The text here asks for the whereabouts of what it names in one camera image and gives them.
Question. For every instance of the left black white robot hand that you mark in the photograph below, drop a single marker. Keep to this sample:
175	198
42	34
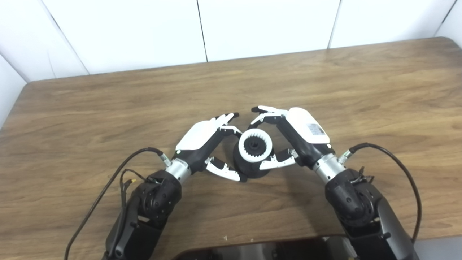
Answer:
198	135

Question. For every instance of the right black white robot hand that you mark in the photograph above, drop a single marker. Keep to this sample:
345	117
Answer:
303	126

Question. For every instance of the round black plastic part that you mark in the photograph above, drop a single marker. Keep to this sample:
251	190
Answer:
252	171

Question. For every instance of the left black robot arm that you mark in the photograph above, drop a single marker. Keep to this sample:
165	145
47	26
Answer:
155	202

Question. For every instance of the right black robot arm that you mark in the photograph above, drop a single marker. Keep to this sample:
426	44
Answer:
353	206

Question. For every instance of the black robot chest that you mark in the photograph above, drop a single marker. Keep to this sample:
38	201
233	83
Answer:
252	252

